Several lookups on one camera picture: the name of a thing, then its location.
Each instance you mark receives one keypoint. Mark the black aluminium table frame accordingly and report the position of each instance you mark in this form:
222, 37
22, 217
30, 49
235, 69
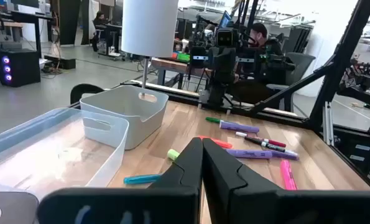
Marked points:
343, 62

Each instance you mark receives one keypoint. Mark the pink highlighter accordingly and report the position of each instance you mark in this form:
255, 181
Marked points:
288, 175

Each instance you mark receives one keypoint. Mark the purple highlighter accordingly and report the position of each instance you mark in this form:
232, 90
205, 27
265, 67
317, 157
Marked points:
239, 127
250, 154

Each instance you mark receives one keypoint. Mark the black Expo marker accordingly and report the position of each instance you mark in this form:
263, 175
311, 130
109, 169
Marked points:
265, 145

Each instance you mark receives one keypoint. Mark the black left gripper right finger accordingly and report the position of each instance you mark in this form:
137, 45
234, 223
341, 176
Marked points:
296, 208

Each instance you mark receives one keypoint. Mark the light green highlighter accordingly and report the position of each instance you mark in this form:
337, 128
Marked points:
173, 154

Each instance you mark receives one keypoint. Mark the dark green thin marker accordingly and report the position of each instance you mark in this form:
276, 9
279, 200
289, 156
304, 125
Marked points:
212, 120

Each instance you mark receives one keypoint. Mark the black neighbouring robot rig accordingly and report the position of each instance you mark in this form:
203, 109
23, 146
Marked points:
368, 82

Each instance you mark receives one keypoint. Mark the purple thin marker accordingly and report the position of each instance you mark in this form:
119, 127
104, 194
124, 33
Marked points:
285, 155

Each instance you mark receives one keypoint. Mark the red thin marker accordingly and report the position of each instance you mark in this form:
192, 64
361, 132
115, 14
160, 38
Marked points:
273, 142

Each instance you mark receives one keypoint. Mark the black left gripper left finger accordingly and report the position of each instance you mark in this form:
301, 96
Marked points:
125, 208

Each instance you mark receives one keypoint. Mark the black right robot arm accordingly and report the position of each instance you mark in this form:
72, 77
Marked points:
217, 93

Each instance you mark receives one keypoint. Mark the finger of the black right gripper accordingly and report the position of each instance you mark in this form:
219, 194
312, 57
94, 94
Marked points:
200, 62
231, 60

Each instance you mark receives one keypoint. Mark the teal marker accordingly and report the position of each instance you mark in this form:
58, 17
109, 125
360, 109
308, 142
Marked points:
141, 179

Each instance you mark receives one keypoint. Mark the white shade table lamp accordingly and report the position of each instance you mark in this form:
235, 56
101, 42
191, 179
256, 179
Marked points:
149, 28

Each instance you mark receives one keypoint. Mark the grey office chair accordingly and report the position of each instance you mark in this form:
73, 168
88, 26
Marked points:
301, 65

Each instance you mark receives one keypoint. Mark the clear plastic bin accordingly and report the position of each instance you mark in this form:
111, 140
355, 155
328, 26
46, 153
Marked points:
104, 161

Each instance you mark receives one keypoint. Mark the black box on floor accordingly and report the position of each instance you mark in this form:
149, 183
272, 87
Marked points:
63, 63

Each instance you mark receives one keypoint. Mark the wooden background table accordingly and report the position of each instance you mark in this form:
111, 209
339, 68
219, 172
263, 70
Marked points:
169, 64

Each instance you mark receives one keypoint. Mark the laptop with blue screen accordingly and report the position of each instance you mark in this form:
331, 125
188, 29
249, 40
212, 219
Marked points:
225, 20

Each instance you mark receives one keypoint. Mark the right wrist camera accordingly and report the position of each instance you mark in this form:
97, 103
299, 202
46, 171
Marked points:
227, 37

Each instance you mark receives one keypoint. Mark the black background desk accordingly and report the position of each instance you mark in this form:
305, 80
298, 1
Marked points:
26, 15

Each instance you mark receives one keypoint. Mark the white plastic bin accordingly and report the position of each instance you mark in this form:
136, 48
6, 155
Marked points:
141, 127

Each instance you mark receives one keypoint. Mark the grey translucent plastic bin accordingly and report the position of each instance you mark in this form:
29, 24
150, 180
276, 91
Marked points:
13, 205

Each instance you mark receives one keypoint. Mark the black chair back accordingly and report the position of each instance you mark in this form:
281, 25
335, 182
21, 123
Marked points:
85, 91

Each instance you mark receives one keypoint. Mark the black computer tower purple lights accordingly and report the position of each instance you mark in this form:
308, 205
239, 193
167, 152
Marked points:
23, 68

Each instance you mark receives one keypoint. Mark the person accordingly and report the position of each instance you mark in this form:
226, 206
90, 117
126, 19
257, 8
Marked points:
259, 31
99, 21

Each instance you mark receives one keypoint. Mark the silver frame bracket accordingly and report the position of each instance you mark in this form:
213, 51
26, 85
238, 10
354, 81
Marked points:
327, 124

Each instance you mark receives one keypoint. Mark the green box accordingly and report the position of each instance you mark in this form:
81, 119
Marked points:
183, 57

